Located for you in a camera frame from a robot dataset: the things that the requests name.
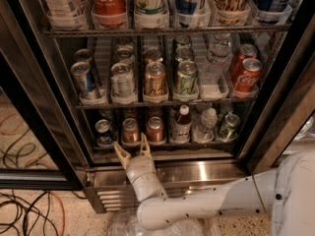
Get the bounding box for brown juice bottle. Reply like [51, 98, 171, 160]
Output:
[170, 104, 191, 144]

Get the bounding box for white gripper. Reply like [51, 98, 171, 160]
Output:
[113, 133, 167, 202]

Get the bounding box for front red Coca-Cola can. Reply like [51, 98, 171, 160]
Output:
[233, 58, 262, 92]

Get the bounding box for gold black can top shelf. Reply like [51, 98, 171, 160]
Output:
[213, 0, 250, 26]

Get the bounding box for stainless steel fridge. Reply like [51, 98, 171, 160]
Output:
[0, 0, 314, 213]

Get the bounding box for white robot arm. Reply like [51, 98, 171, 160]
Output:
[113, 135, 315, 236]

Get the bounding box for orange and black floor cables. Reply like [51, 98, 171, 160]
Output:
[0, 189, 87, 236]

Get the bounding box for clear plastic bag bin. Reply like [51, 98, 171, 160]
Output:
[106, 208, 221, 236]

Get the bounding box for right glass fridge door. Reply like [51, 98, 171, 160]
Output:
[247, 54, 315, 174]

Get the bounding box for blue can bottom shelf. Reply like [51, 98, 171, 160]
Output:
[94, 119, 114, 147]

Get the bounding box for left glass fridge door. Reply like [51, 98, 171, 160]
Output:
[0, 54, 83, 191]

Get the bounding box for front silver can middle shelf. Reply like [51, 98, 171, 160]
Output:
[110, 63, 135, 97]

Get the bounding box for rear red Coca-Cola can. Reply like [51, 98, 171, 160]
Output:
[228, 44, 258, 78]

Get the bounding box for front blue can middle shelf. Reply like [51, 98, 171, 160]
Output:
[70, 61, 100, 100]

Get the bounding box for blue silver can top shelf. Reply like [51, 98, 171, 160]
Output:
[175, 0, 205, 28]

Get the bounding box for front green can middle shelf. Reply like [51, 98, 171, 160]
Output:
[175, 61, 198, 95]

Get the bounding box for clear water bottle bottom shelf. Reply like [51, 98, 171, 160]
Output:
[193, 108, 218, 144]

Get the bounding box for white bottle top shelf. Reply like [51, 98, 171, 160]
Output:
[45, 0, 87, 28]

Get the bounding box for red-orange can bottom shelf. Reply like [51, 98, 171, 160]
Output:
[147, 116, 164, 143]

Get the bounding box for front gold can middle shelf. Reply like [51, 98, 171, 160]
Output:
[144, 62, 166, 96]

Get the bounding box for glass fridge door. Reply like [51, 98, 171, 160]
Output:
[0, 54, 83, 191]
[247, 54, 315, 174]

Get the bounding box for red coca-cola can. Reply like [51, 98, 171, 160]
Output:
[233, 58, 262, 92]
[228, 44, 258, 78]

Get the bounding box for green can bottom shelf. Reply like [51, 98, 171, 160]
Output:
[218, 114, 240, 140]

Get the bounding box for orange soda can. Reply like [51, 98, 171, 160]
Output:
[122, 118, 140, 146]

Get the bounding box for water bottle middle shelf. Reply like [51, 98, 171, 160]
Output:
[204, 33, 231, 86]

